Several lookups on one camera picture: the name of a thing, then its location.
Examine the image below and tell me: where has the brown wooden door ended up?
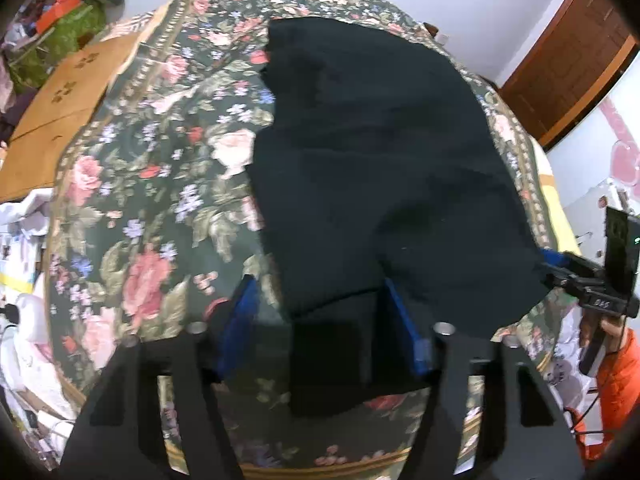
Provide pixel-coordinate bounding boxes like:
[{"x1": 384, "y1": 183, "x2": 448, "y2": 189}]
[{"x1": 499, "y1": 0, "x2": 640, "y2": 149}]

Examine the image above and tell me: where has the black printed t-shirt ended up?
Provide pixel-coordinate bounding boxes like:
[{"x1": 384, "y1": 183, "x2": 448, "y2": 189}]
[{"x1": 247, "y1": 16, "x2": 554, "y2": 419}]

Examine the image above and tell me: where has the person's right hand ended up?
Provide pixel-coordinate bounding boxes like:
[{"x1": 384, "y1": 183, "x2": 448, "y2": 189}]
[{"x1": 599, "y1": 317, "x2": 627, "y2": 352}]

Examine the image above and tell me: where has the floral blanket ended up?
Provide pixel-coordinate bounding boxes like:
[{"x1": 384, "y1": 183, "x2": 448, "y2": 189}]
[{"x1": 45, "y1": 0, "x2": 577, "y2": 472}]

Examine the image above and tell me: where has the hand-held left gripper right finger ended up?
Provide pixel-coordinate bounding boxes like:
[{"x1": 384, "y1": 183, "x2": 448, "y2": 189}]
[{"x1": 382, "y1": 277, "x2": 587, "y2": 480}]

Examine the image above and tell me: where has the orange box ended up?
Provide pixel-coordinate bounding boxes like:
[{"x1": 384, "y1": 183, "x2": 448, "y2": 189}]
[{"x1": 34, "y1": 0, "x2": 84, "y2": 32}]

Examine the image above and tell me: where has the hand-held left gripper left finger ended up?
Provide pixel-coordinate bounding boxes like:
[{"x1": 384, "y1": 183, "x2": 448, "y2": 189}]
[{"x1": 57, "y1": 275, "x2": 262, "y2": 480}]

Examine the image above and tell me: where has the white cloth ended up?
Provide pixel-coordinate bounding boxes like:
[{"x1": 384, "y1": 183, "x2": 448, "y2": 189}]
[{"x1": 0, "y1": 290, "x2": 77, "y2": 422}]

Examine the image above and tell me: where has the person's right forearm orange sleeve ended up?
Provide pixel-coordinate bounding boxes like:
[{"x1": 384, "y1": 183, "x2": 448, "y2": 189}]
[{"x1": 574, "y1": 329, "x2": 640, "y2": 462}]

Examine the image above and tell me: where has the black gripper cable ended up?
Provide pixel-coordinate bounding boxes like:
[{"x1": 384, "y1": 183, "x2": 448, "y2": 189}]
[{"x1": 564, "y1": 394, "x2": 617, "y2": 437}]

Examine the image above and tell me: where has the green storage box with clutter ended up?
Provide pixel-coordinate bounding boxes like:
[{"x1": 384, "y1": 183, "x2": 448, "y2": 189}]
[{"x1": 0, "y1": 10, "x2": 37, "y2": 117}]

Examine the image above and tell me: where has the white patterned bedsheet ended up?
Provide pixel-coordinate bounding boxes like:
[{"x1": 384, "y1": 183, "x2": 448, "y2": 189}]
[{"x1": 495, "y1": 305, "x2": 587, "y2": 403}]

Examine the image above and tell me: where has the green storage bag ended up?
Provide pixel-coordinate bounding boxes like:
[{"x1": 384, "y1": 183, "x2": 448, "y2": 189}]
[{"x1": 9, "y1": 2, "x2": 109, "y2": 94}]

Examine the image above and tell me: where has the brown cardboard box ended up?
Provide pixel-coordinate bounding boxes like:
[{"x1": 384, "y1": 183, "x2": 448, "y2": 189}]
[{"x1": 0, "y1": 35, "x2": 144, "y2": 204}]

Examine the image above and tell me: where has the yellow bedsheet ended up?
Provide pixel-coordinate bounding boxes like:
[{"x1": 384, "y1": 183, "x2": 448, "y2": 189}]
[{"x1": 530, "y1": 139, "x2": 584, "y2": 257}]

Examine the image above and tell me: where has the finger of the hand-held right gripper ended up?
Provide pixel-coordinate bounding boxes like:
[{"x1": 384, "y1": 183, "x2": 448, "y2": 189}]
[
  {"x1": 546, "y1": 271, "x2": 597, "y2": 293},
  {"x1": 542, "y1": 248, "x2": 607, "y2": 282}
]

